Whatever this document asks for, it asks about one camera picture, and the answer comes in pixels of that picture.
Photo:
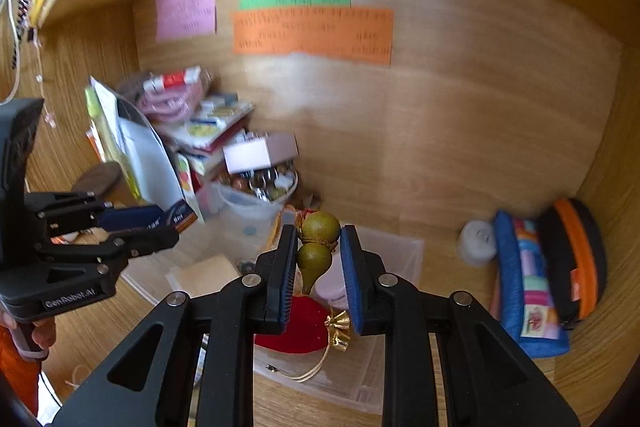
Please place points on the black orange zip case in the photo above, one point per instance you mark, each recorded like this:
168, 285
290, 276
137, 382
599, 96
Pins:
560, 247

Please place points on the green gold gourd ornament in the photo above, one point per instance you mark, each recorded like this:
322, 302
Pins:
320, 229

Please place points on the white box coloured dots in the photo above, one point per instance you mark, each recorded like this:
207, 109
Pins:
187, 182

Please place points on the white brown carton box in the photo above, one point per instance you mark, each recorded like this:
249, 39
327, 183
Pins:
250, 154

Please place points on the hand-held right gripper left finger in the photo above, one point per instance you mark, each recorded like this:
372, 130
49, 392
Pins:
287, 277

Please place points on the pink red snack pack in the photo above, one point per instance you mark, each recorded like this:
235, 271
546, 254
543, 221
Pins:
170, 94

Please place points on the blue patchwork pencil case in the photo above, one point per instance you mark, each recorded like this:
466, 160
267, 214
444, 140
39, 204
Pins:
525, 287

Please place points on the pink paper note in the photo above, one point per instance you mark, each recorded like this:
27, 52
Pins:
185, 9

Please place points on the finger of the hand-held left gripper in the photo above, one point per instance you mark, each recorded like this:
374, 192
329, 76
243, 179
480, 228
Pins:
145, 242
130, 218

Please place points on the person's left forearm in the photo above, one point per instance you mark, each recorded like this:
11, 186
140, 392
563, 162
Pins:
17, 372

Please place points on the cream soap bar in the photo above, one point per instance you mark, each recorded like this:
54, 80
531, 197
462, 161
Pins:
205, 277

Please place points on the stack of books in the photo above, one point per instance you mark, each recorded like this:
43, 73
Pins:
210, 132

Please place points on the wooden desktop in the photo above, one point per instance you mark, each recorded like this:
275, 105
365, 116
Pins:
442, 279

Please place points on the brown lidded ceramic mug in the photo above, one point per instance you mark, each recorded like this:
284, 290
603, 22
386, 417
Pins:
95, 177

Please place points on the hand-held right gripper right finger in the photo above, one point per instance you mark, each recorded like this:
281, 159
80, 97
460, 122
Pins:
350, 277

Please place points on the clear plastic storage box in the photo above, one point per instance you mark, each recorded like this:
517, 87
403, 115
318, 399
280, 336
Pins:
395, 257

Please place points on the orange paper note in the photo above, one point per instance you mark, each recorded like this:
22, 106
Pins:
312, 34

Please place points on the person's left hand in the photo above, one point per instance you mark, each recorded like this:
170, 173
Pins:
44, 333

